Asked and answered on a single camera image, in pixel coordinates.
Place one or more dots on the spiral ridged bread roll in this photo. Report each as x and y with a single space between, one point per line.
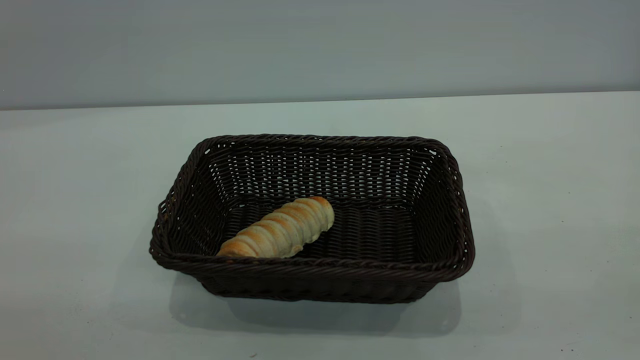
280 230

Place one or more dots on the dark brown woven basket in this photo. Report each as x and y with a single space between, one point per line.
375 230

